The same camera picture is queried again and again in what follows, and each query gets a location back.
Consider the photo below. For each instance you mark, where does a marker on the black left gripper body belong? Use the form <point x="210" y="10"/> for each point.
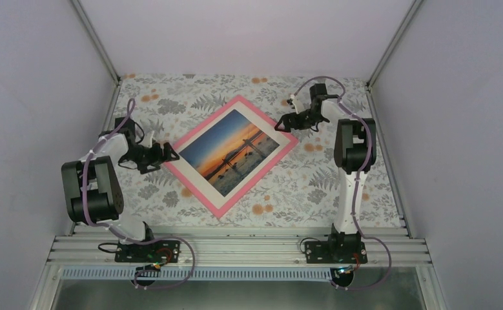
<point x="144" y="158"/>

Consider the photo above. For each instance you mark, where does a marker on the grey slotted cable duct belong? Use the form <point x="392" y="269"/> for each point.
<point x="200" y="273"/>

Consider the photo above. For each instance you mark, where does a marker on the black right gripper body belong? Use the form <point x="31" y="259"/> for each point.
<point x="307" y="122"/>

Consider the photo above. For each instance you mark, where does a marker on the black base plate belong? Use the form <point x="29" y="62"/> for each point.
<point x="318" y="252"/>
<point x="166" y="251"/>

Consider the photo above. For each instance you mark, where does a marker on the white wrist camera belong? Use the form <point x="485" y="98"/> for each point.
<point x="295" y="103"/>
<point x="148" y="139"/>

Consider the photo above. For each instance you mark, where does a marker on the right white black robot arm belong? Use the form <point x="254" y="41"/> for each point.
<point x="354" y="155"/>

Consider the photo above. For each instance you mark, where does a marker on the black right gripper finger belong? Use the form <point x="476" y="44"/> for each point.
<point x="282" y="127"/>
<point x="285" y="120"/>

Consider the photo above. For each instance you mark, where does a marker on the aluminium mounting rail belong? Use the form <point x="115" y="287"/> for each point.
<point x="242" y="246"/>

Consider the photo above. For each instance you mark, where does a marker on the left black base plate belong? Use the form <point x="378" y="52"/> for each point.
<point x="166" y="251"/>

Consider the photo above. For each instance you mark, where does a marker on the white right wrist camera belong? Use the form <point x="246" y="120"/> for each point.
<point x="295" y="103"/>

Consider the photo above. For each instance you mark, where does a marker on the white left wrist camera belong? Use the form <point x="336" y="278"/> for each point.
<point x="148" y="139"/>

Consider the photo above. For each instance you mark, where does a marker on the pink wooden picture frame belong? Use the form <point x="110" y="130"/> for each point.
<point x="221" y="209"/>

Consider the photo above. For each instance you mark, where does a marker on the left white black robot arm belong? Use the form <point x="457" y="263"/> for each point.
<point x="93" y="195"/>

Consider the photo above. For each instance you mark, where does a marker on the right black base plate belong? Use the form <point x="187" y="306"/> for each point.
<point x="318" y="252"/>

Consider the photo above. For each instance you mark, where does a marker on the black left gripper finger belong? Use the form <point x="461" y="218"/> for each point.
<point x="168" y="150"/>
<point x="171" y="157"/>

